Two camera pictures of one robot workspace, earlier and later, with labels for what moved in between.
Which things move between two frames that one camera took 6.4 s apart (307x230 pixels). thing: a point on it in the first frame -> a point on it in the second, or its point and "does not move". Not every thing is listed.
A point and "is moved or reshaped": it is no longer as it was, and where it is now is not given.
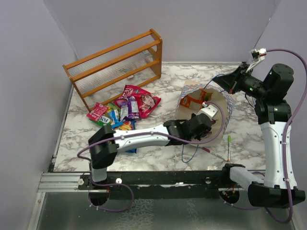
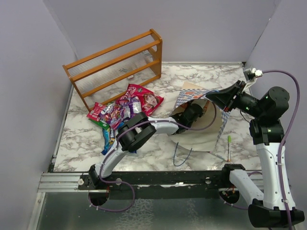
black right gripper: (229, 82) -> (225, 97)
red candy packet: (98, 111) does not move
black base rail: (208, 184) does not move
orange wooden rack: (101, 76) does not move
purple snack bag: (129, 109) is moved or reshaped
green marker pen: (229, 140) does not move
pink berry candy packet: (213, 121) -> (114, 114)
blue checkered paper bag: (196, 98) is moved or reshaped
